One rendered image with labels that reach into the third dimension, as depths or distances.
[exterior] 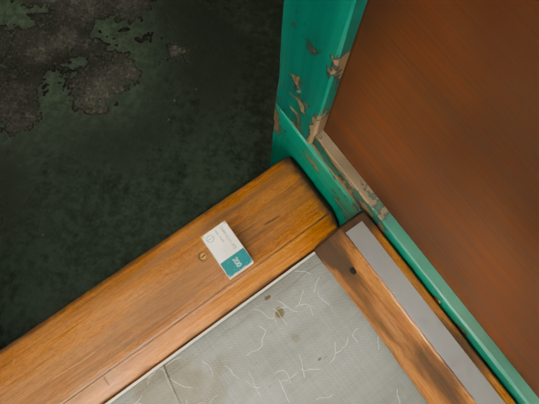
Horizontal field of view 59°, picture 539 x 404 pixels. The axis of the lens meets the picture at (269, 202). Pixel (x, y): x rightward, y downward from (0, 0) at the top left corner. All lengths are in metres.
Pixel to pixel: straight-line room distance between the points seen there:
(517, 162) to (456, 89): 0.06
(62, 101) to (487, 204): 1.40
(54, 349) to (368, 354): 0.37
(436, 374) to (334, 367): 0.13
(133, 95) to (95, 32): 0.26
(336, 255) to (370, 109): 0.18
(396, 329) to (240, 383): 0.20
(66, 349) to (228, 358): 0.19
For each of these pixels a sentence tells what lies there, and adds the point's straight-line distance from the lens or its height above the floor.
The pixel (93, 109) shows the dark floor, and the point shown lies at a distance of 1.57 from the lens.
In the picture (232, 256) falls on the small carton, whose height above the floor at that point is 0.79.
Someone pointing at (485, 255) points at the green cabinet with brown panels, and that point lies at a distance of 0.41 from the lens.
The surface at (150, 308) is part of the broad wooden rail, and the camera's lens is 0.59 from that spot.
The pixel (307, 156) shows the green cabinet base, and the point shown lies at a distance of 0.57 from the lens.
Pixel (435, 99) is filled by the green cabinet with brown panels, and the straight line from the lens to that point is 0.34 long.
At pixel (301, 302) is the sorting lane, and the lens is 0.61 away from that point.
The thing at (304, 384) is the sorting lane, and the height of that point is 0.74.
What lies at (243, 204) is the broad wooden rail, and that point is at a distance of 0.60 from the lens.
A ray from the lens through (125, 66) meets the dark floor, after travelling 1.61.
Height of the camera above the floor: 1.34
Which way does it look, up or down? 75 degrees down
